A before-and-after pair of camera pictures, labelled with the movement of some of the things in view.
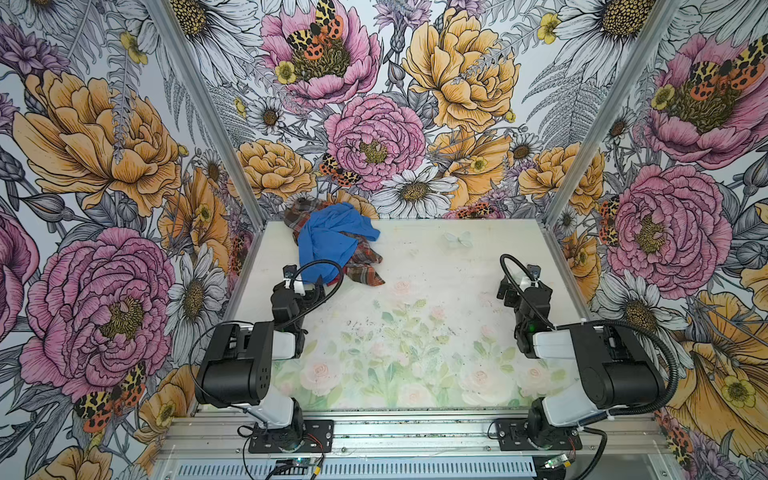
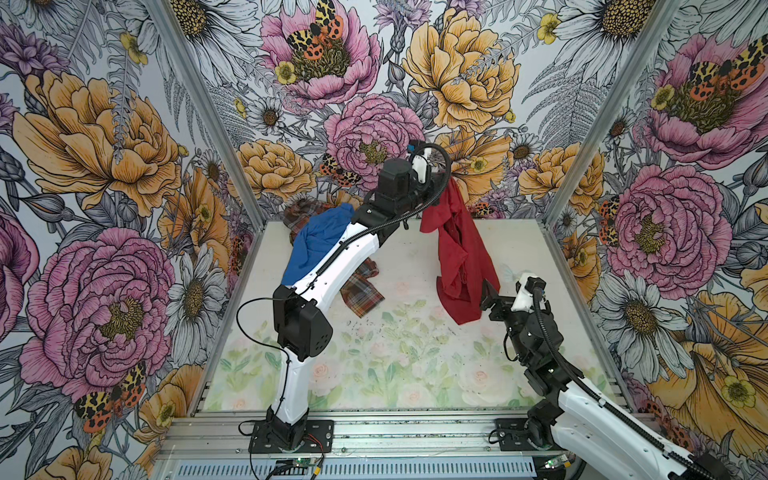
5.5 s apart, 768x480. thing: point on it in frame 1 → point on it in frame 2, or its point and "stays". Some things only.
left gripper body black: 310,299 → 416,192
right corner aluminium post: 650,46 stays
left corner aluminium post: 170,28 stays
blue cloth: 327,239 stays
